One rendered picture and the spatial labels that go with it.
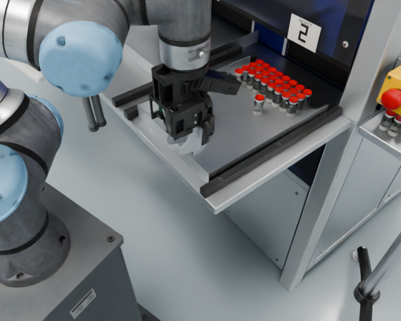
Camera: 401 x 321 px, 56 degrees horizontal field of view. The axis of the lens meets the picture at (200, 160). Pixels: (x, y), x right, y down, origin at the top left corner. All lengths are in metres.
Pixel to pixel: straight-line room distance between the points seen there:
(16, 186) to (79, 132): 1.64
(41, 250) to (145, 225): 1.05
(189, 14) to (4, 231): 0.43
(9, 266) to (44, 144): 0.22
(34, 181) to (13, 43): 0.30
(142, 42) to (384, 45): 0.65
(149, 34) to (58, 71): 0.80
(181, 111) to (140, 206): 1.25
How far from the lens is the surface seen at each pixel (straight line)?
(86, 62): 0.39
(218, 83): 0.63
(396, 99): 0.80
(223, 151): 0.78
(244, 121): 0.86
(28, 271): 0.75
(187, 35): 0.53
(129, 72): 1.03
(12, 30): 0.43
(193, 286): 1.58
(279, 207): 1.30
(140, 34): 1.19
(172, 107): 0.60
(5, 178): 0.63
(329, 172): 1.04
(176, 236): 1.70
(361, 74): 0.86
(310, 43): 0.92
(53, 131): 0.75
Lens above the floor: 1.44
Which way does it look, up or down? 47 degrees down
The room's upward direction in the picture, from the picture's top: straight up
